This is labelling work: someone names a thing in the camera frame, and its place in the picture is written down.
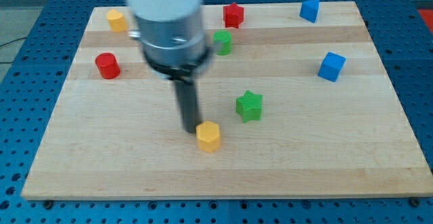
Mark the red cylinder block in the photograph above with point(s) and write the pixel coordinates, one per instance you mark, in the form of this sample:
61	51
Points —
107	65

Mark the yellow heart block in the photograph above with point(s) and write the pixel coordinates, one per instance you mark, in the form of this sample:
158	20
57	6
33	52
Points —
116	21

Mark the red star block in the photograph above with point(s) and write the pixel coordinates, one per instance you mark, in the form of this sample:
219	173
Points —
233	15

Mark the yellow hexagon block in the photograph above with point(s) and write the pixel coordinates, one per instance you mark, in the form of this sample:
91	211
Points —
208	136

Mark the green star block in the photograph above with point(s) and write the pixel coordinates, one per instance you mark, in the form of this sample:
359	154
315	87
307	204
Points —
249	106

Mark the blue cube block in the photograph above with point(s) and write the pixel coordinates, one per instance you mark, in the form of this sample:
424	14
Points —
331	66

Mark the blue triangle block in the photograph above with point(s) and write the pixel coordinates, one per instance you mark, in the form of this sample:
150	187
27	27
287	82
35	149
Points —
309	10

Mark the wooden board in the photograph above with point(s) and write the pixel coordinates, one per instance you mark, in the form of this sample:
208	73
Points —
122	138

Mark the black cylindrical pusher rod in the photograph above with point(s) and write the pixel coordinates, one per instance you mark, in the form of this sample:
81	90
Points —
187	99

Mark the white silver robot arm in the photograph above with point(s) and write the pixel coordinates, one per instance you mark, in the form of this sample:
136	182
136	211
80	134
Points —
173	41

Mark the green cylinder block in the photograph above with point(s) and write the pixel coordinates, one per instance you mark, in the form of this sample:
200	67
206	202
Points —
222	39

